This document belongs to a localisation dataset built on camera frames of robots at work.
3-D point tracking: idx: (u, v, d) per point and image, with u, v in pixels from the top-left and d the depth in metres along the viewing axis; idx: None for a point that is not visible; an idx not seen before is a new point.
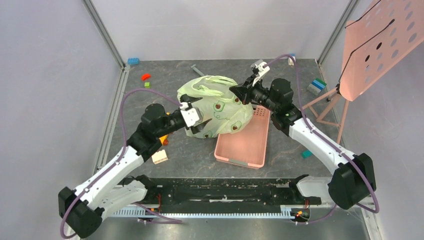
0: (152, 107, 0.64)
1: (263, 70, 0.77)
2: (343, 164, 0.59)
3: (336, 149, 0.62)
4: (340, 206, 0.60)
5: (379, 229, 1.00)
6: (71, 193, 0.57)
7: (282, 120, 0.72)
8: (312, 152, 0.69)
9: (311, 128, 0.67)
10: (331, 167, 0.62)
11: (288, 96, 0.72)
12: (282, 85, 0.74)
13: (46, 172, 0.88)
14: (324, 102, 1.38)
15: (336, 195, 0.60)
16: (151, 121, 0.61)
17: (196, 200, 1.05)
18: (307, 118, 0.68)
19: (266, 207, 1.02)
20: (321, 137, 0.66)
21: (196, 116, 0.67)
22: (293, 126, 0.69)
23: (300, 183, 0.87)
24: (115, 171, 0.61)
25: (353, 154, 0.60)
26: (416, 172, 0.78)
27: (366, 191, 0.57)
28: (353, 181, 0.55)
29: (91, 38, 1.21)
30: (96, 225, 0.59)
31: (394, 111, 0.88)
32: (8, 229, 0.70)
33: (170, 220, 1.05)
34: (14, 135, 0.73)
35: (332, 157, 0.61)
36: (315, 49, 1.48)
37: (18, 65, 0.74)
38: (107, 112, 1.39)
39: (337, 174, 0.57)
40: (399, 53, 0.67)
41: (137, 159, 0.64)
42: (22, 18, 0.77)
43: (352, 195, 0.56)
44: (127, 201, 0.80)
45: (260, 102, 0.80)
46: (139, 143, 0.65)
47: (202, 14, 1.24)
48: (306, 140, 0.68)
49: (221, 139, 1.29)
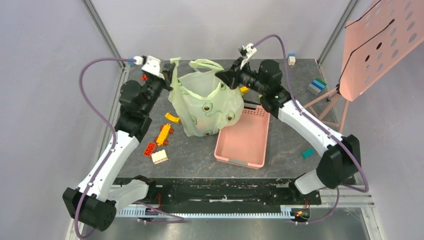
0: (126, 85, 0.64)
1: (250, 51, 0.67)
2: (331, 145, 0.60)
3: (325, 130, 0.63)
4: (326, 184, 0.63)
5: (379, 228, 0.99)
6: (76, 191, 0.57)
7: (271, 103, 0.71)
8: (300, 133, 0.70)
9: (301, 111, 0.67)
10: (319, 148, 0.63)
11: (277, 78, 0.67)
12: (270, 66, 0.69)
13: (47, 172, 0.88)
14: (324, 102, 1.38)
15: (324, 175, 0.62)
16: (130, 100, 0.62)
17: (196, 200, 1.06)
18: (296, 100, 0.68)
19: (266, 206, 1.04)
20: (311, 119, 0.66)
21: (156, 61, 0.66)
22: (282, 109, 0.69)
23: (298, 181, 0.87)
24: (114, 158, 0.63)
25: (341, 136, 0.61)
26: (416, 172, 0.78)
27: (352, 170, 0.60)
28: (341, 161, 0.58)
29: (91, 37, 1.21)
30: (111, 215, 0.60)
31: (394, 111, 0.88)
32: (8, 228, 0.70)
33: (176, 219, 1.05)
34: (14, 134, 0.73)
35: (320, 139, 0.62)
36: (315, 49, 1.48)
37: (18, 65, 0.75)
38: (107, 112, 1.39)
39: (326, 155, 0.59)
40: (400, 53, 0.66)
41: (132, 141, 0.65)
42: (22, 18, 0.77)
43: (339, 175, 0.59)
44: (131, 197, 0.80)
45: (249, 86, 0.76)
46: (128, 124, 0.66)
47: (202, 14, 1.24)
48: (295, 122, 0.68)
49: (222, 140, 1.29)
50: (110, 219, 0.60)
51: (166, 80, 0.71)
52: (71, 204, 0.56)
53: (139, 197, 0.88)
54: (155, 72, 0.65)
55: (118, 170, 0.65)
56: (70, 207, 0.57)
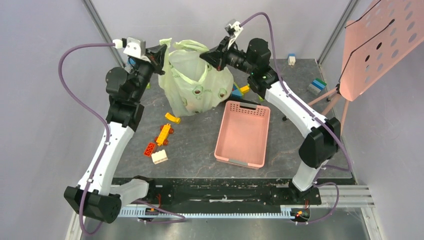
0: (112, 74, 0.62)
1: (238, 30, 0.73)
2: (315, 127, 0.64)
3: (310, 113, 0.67)
4: (308, 164, 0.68)
5: (379, 228, 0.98)
6: (77, 189, 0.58)
7: (259, 83, 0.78)
8: (286, 115, 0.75)
9: (288, 93, 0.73)
10: (303, 129, 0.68)
11: (265, 57, 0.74)
12: (257, 46, 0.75)
13: (47, 172, 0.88)
14: (324, 102, 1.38)
15: (306, 155, 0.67)
16: (118, 90, 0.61)
17: (196, 200, 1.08)
18: (284, 83, 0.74)
19: (266, 206, 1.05)
20: (296, 101, 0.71)
21: (136, 42, 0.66)
22: (270, 90, 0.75)
23: (294, 179, 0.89)
24: (110, 151, 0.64)
25: (325, 119, 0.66)
26: (416, 173, 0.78)
27: (333, 151, 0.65)
28: (323, 141, 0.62)
29: (91, 37, 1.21)
30: (117, 206, 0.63)
31: (394, 111, 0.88)
32: (8, 228, 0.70)
33: (178, 219, 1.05)
34: (14, 135, 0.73)
35: (305, 121, 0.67)
36: (315, 49, 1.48)
37: (18, 66, 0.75)
38: (107, 112, 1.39)
39: (309, 137, 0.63)
40: (400, 53, 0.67)
41: (127, 131, 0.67)
42: (22, 18, 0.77)
43: (320, 155, 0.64)
44: (134, 194, 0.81)
45: (237, 65, 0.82)
46: (120, 114, 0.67)
47: (202, 14, 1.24)
48: (282, 103, 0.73)
49: (221, 140, 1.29)
50: (116, 211, 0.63)
51: (153, 63, 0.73)
52: (74, 201, 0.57)
53: (140, 196, 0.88)
54: (137, 55, 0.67)
55: (116, 163, 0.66)
56: (73, 205, 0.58)
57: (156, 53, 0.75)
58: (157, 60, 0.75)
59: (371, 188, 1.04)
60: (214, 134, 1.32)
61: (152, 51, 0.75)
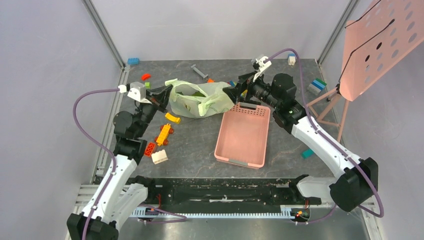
0: (119, 117, 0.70)
1: (263, 66, 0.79)
2: (348, 169, 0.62)
3: (342, 152, 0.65)
4: (342, 207, 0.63)
5: (379, 229, 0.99)
6: (80, 215, 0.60)
7: (285, 118, 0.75)
8: (316, 153, 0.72)
9: (316, 129, 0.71)
10: (335, 169, 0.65)
11: (291, 93, 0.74)
12: (284, 82, 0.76)
13: (47, 172, 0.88)
14: (324, 102, 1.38)
15: (338, 198, 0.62)
16: (125, 131, 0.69)
17: (197, 200, 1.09)
18: (312, 118, 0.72)
19: (266, 206, 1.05)
20: (325, 138, 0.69)
21: (136, 89, 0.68)
22: (297, 125, 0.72)
23: (301, 183, 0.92)
24: (116, 180, 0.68)
25: (359, 159, 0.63)
26: (416, 172, 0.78)
27: (370, 193, 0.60)
28: (358, 186, 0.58)
29: (91, 37, 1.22)
30: (114, 236, 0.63)
31: (394, 111, 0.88)
32: (8, 229, 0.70)
33: (177, 218, 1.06)
34: (14, 133, 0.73)
35: (337, 160, 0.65)
36: (315, 49, 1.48)
37: (19, 66, 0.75)
38: (107, 112, 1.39)
39: (343, 179, 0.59)
40: (400, 53, 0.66)
41: (130, 164, 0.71)
42: (22, 18, 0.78)
43: (356, 199, 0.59)
44: (133, 204, 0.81)
45: (262, 98, 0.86)
46: (126, 149, 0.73)
47: (201, 14, 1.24)
48: (310, 140, 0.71)
49: (222, 140, 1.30)
50: None
51: (155, 103, 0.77)
52: (76, 229, 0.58)
53: (140, 201, 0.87)
54: (138, 98, 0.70)
55: (119, 193, 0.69)
56: (74, 233, 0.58)
57: (159, 94, 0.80)
58: (159, 99, 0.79)
59: None
60: (214, 134, 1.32)
61: (154, 94, 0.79)
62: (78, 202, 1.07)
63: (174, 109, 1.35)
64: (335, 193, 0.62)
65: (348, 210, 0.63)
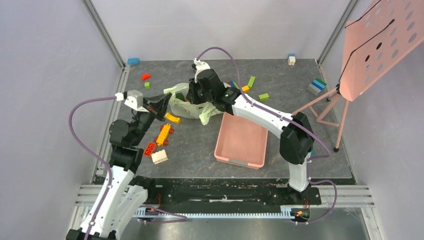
0: (115, 126, 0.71)
1: (199, 64, 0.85)
2: (285, 126, 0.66)
3: (276, 114, 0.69)
4: (293, 162, 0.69)
5: (379, 229, 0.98)
6: (79, 231, 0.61)
7: (223, 102, 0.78)
8: (256, 123, 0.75)
9: (251, 102, 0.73)
10: (276, 131, 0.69)
11: (213, 79, 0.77)
12: (204, 73, 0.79)
13: (47, 172, 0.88)
14: (324, 102, 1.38)
15: (287, 154, 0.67)
16: (121, 140, 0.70)
17: (197, 200, 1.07)
18: (245, 94, 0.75)
19: (266, 206, 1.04)
20: (261, 108, 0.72)
21: (133, 98, 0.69)
22: (234, 105, 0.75)
23: (290, 181, 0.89)
24: (112, 194, 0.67)
25: (291, 116, 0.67)
26: (416, 172, 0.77)
27: (309, 142, 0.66)
28: (296, 138, 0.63)
29: (91, 37, 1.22)
30: None
31: (394, 110, 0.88)
32: (8, 230, 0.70)
33: (177, 219, 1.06)
34: (14, 133, 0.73)
35: (275, 123, 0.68)
36: (316, 49, 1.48)
37: (18, 66, 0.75)
38: (107, 113, 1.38)
39: (283, 137, 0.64)
40: (399, 53, 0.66)
41: (127, 175, 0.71)
42: (22, 18, 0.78)
43: (299, 150, 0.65)
44: (131, 211, 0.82)
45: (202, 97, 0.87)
46: (122, 158, 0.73)
47: (202, 15, 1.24)
48: (249, 114, 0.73)
49: (221, 140, 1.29)
50: None
51: (152, 112, 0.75)
52: None
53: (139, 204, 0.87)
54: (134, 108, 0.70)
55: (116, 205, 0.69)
56: None
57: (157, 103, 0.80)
58: (156, 108, 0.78)
59: (371, 188, 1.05)
60: (214, 134, 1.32)
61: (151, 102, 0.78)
62: (78, 202, 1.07)
63: (174, 110, 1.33)
64: (283, 150, 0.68)
65: (299, 163, 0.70)
